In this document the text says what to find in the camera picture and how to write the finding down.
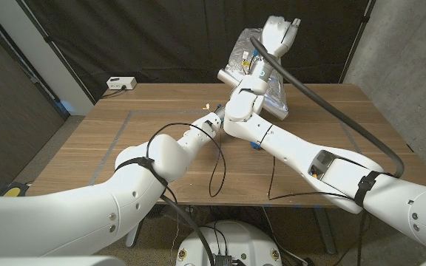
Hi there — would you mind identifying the white robot torso base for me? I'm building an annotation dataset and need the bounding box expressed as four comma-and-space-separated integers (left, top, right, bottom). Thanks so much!
175, 220, 283, 266

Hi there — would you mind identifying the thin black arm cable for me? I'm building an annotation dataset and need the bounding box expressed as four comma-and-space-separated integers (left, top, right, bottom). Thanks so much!
145, 121, 228, 199
267, 155, 369, 266

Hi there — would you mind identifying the small black electronics box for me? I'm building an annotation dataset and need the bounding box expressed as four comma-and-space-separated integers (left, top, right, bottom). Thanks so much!
214, 253, 246, 266

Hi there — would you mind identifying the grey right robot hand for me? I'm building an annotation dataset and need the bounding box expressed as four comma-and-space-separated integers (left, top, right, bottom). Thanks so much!
249, 15, 302, 81

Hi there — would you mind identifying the black left arm strap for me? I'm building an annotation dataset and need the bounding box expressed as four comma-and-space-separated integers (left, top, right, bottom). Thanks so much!
115, 157, 169, 188

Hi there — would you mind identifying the black curtain backdrop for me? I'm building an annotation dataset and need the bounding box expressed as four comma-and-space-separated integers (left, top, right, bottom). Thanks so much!
15, 0, 376, 104

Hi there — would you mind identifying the aluminum foil roll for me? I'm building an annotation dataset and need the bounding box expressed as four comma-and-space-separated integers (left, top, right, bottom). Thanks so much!
217, 27, 289, 121

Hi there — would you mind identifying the grey table leg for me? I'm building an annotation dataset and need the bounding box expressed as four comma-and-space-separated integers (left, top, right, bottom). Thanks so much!
314, 206, 338, 256

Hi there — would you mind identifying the white power box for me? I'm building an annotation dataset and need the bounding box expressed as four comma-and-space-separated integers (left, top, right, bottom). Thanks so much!
106, 76, 138, 91

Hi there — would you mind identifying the yellow black foot pedal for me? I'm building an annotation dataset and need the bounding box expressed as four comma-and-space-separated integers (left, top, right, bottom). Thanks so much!
0, 183, 29, 197

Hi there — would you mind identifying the black arm strap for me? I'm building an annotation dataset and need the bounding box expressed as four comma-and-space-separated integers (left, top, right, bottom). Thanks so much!
115, 157, 169, 188
353, 170, 382, 208

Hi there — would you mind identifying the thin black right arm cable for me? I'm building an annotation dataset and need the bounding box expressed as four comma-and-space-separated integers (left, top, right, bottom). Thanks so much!
267, 155, 369, 266

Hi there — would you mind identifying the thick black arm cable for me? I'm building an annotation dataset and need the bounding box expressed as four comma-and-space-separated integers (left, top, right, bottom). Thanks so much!
160, 194, 216, 266
249, 35, 405, 179

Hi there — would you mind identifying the black backdrop frame pole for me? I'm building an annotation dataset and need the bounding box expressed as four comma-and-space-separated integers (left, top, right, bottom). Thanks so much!
15, 0, 98, 105
339, 0, 376, 85

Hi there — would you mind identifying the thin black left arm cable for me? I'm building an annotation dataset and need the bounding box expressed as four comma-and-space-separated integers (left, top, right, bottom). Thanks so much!
145, 121, 228, 199

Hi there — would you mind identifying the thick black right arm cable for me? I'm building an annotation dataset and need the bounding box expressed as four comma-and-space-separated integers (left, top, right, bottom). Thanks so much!
249, 35, 405, 179

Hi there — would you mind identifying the black right arm strap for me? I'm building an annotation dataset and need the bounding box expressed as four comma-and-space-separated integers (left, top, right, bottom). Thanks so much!
353, 170, 382, 208

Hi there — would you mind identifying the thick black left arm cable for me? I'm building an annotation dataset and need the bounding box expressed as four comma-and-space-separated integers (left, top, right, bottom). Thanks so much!
160, 194, 216, 266

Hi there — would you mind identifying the black power box cable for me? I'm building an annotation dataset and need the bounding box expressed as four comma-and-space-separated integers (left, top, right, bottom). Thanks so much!
101, 86, 127, 100

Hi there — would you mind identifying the white table leg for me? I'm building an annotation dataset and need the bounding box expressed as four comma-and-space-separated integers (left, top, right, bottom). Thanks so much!
126, 221, 143, 248

